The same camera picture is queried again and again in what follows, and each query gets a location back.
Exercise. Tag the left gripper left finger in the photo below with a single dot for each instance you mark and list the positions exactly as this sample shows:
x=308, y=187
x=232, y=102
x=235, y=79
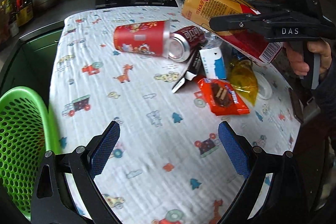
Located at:
x=52, y=201

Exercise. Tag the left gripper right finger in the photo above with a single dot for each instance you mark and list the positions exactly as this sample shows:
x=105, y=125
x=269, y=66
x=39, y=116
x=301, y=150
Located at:
x=283, y=202

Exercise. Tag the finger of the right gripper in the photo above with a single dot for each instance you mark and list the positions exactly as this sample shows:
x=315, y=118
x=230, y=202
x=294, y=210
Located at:
x=232, y=22

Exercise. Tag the blue white milk carton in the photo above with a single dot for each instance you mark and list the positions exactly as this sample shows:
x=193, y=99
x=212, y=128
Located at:
x=213, y=63

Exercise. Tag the yellow plastic wrapper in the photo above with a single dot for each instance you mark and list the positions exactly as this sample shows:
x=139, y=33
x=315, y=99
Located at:
x=243, y=79

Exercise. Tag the red cola can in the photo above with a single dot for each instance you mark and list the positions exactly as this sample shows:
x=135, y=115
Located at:
x=183, y=41

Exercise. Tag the black white medicine box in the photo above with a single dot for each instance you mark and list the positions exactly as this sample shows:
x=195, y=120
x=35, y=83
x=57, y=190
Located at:
x=190, y=72

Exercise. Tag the orange wafer snack packet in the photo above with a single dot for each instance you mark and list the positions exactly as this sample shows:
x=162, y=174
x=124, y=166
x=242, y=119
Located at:
x=222, y=98

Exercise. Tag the red cartoon paper cup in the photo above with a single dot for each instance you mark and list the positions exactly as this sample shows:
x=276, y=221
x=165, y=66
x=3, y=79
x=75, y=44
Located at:
x=147, y=38

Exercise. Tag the white plastic cup lid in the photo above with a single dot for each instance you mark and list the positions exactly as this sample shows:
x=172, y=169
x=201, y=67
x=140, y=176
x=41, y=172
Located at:
x=264, y=89

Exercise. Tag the person right hand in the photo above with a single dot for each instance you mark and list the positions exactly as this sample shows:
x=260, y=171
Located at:
x=300, y=67

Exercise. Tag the green perforated plastic basket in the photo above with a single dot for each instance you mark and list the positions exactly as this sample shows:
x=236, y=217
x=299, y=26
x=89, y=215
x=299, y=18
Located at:
x=27, y=132

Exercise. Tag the black smartphone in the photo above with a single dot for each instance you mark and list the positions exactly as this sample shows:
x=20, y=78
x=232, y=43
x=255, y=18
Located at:
x=296, y=106

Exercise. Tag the white patterned table cloth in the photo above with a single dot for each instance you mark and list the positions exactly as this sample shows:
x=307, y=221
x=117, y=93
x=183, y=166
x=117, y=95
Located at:
x=168, y=165

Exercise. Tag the oil and sauce bottle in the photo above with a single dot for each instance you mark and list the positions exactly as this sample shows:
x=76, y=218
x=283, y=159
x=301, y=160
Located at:
x=19, y=12

